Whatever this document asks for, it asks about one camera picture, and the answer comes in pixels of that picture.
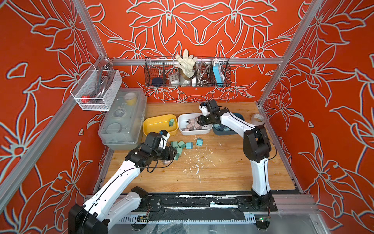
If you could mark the red object in basket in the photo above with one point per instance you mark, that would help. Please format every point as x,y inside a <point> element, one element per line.
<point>85,99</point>

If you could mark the clear plastic lidded container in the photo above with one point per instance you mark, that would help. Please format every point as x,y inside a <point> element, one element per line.
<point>121,128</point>

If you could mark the clear tape roll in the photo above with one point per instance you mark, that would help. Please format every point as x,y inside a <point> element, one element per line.
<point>257,119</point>

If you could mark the dark blue storage box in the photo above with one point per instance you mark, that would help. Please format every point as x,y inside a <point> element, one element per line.
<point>222,130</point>

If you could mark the white rubber glove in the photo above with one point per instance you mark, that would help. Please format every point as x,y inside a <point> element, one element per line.
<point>186,63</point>

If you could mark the light blue box in basket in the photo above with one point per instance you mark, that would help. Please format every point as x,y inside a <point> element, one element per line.
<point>217,71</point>

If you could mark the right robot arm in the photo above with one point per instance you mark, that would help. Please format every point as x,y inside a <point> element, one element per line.
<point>256,147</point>

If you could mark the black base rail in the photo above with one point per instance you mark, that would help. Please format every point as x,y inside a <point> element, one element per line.
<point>205,206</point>

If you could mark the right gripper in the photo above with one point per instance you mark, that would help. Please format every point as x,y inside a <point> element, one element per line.
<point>201,121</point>

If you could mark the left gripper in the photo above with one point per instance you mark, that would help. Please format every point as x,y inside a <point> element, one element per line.
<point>169,155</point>

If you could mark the white power strip in basket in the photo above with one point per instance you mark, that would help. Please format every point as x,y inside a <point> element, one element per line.
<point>174,79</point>

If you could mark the black wire basket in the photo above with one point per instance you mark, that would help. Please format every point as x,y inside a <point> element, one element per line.
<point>175,72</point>

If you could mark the yellow storage box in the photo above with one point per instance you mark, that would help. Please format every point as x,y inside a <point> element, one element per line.
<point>158,123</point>

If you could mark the white storage box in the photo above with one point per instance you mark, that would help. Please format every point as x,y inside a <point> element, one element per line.
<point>183,122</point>

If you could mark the white wire basket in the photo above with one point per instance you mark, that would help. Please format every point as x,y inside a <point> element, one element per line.
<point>101,84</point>

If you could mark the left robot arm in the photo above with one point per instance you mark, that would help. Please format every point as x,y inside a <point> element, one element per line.
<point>105,208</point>

